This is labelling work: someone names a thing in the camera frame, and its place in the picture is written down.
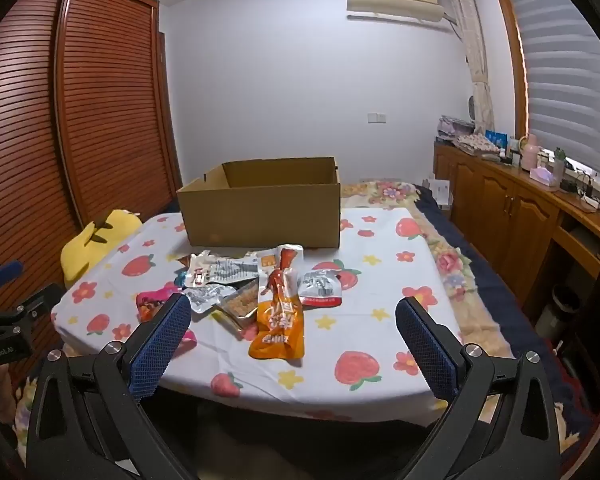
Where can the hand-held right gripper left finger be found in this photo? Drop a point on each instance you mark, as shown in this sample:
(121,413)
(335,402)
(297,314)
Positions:
(160,347)

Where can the silver red-edged snack packet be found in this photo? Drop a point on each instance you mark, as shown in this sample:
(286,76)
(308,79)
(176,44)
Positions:
(322,287)

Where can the white light switch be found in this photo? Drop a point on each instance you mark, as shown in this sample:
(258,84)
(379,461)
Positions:
(376,117)

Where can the brown slatted wooden wardrobe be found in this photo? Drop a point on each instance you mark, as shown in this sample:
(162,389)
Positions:
(110,110)

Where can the dark blue blanket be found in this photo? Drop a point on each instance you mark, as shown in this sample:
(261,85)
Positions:
(505,300)

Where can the brown cardboard box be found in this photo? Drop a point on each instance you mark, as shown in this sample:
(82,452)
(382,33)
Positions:
(260,215)

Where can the copper brown snack packet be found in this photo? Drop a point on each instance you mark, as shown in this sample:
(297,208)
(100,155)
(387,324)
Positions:
(183,261)

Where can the purple bag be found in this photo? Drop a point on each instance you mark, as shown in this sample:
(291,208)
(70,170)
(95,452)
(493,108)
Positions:
(452,127)

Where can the pink snack packet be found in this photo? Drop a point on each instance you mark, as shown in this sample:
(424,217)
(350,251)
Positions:
(152,305)

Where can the folded patterned cloth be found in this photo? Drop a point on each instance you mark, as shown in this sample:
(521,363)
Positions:
(475,144)

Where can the pink bottle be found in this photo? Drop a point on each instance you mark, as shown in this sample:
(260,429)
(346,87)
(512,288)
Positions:
(530,152)

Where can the beige curtain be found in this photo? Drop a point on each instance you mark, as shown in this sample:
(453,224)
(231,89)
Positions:
(475,50)

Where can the silver snack packets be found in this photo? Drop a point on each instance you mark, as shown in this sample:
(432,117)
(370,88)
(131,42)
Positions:
(240,307)

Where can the small white fan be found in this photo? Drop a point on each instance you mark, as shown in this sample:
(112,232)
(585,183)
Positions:
(473,109)

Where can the green capped bottle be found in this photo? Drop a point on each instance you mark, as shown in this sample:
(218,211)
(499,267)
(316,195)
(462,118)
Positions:
(558,162)

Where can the wooden cabinet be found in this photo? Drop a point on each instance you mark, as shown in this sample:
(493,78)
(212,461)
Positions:
(500,210)

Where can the white window blind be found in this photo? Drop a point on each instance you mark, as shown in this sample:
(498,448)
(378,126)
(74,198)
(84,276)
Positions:
(565,70)

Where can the pink tissue box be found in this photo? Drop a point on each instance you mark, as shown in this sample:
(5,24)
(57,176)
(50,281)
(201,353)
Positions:
(542,174)

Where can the yellow plush toy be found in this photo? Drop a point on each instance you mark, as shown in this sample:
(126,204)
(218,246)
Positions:
(90,250)

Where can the blue box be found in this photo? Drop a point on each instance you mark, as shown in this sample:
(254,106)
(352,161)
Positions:
(495,138)

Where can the grey trash bin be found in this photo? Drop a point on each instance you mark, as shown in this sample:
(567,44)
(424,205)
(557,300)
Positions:
(557,312)

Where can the silver orange print snack packet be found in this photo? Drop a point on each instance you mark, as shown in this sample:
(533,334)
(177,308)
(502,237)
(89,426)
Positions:
(267,262)

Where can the white paper box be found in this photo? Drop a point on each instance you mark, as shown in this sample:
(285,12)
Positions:
(439,192)

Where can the small silver snack packet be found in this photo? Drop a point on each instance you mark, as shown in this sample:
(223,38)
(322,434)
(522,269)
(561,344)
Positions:
(207,297)

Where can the floral bedsheet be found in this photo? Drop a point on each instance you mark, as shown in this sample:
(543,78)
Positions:
(450,260)

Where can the white silver snack packet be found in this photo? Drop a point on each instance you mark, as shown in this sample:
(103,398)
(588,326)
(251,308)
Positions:
(225,270)

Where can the strawberry print cloth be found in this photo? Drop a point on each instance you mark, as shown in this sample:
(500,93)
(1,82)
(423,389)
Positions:
(355,330)

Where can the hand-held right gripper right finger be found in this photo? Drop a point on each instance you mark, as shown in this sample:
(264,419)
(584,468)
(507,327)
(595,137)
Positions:
(427,347)

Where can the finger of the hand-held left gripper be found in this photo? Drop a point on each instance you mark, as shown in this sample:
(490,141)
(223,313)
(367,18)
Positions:
(37,300)
(2,271)

